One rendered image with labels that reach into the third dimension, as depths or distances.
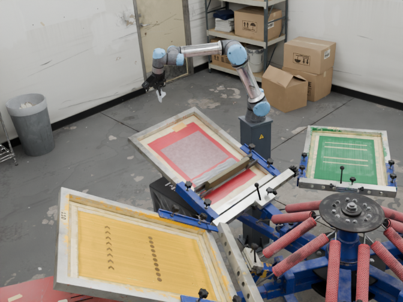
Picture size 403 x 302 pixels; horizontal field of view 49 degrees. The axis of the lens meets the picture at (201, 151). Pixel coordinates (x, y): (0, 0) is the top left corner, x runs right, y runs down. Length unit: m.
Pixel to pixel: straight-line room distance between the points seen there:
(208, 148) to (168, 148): 0.27
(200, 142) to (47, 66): 3.43
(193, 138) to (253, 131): 0.48
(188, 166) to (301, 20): 4.35
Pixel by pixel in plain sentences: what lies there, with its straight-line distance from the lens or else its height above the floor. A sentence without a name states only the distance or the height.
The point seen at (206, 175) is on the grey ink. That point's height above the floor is 1.14.
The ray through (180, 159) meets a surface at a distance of 2.79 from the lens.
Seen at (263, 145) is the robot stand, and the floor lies 1.01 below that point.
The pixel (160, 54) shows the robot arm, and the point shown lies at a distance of 2.77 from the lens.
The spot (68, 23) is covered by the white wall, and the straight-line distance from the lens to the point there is 6.04.
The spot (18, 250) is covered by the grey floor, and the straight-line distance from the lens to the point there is 4.35.
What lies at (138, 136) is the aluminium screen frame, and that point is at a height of 1.33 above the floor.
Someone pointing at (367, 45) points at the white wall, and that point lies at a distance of 6.29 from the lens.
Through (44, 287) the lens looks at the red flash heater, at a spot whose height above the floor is 1.10.
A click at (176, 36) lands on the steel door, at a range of 7.20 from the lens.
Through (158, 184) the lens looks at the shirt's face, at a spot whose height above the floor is 0.95.
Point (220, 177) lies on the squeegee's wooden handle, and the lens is 2.60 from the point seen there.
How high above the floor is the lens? 2.67
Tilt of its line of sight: 31 degrees down
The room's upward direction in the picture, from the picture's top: 4 degrees counter-clockwise
